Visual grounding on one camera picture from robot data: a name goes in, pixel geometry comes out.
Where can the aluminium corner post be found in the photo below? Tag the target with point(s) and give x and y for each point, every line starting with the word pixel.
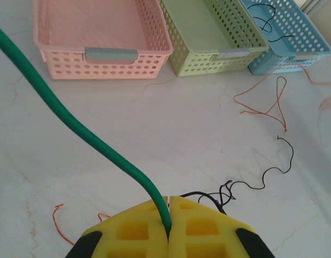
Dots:
pixel 316 5

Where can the pink perforated plastic basket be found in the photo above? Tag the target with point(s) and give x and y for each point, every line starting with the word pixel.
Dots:
pixel 101 27

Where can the blue perforated plastic basket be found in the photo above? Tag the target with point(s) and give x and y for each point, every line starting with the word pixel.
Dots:
pixel 305 32

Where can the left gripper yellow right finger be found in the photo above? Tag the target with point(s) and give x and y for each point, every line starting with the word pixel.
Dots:
pixel 203 231

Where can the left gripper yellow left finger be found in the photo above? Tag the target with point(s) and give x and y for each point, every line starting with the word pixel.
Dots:
pixel 133 233

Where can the green perforated plastic basket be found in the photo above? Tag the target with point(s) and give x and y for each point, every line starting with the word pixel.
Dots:
pixel 197 27

